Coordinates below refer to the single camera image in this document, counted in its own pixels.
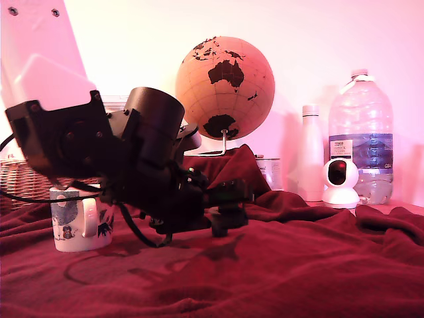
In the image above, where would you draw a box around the white illustrated ceramic mug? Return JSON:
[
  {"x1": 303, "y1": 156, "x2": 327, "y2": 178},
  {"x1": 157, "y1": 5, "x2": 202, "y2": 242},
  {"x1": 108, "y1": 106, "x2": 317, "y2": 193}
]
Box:
[{"x1": 49, "y1": 185, "x2": 115, "y2": 252}]

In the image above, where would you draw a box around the white metal tin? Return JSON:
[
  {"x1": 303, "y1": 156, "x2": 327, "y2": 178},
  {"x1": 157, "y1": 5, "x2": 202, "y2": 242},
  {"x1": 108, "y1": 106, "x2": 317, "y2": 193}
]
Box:
[{"x1": 254, "y1": 154, "x2": 282, "y2": 191}]

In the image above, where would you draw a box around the clear plastic lidded container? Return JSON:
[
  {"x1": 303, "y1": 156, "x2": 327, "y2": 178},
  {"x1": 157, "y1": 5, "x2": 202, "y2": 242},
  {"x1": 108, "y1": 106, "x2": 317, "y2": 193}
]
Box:
[{"x1": 99, "y1": 95, "x2": 131, "y2": 111}]

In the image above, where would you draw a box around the white insulated bottle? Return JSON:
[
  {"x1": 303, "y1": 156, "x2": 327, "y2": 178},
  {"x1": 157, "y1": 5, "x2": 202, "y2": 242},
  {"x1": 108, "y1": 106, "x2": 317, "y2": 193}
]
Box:
[{"x1": 297, "y1": 104, "x2": 325, "y2": 202}]

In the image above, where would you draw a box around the cork globe on metal stand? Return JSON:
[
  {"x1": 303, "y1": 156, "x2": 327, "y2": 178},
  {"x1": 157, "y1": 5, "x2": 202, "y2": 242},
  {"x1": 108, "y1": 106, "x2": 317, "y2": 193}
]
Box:
[{"x1": 174, "y1": 36, "x2": 276, "y2": 157}]

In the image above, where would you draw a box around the wicker basket with handle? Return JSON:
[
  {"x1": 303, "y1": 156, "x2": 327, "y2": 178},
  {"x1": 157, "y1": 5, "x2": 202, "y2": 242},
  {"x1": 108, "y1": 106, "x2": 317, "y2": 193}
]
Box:
[{"x1": 0, "y1": 158, "x2": 103, "y2": 213}]

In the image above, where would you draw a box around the large clear water bottle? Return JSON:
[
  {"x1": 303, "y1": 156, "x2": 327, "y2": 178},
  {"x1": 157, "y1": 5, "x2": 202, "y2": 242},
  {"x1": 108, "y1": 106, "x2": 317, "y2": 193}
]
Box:
[{"x1": 327, "y1": 69, "x2": 394, "y2": 205}]

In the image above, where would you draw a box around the small white round camera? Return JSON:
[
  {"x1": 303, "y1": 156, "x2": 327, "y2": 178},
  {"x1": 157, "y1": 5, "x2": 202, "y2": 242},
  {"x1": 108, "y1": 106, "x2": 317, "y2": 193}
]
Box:
[{"x1": 321, "y1": 158, "x2": 360, "y2": 209}]

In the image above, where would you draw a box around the dark grey coffee capsule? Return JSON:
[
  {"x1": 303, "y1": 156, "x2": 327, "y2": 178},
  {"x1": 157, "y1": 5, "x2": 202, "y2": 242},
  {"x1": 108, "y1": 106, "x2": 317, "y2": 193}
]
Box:
[{"x1": 211, "y1": 215, "x2": 229, "y2": 238}]

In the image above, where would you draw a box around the black cable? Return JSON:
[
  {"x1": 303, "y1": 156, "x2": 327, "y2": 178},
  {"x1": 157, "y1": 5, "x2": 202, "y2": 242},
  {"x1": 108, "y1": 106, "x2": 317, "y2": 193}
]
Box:
[
  {"x1": 118, "y1": 202, "x2": 174, "y2": 248},
  {"x1": 0, "y1": 133, "x2": 17, "y2": 152},
  {"x1": 0, "y1": 189, "x2": 102, "y2": 204}
]

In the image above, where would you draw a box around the dark red fleece blanket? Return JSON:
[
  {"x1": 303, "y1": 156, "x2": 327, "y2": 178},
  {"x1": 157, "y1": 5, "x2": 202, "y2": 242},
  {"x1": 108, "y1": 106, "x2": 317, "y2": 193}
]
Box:
[{"x1": 0, "y1": 144, "x2": 424, "y2": 318}]

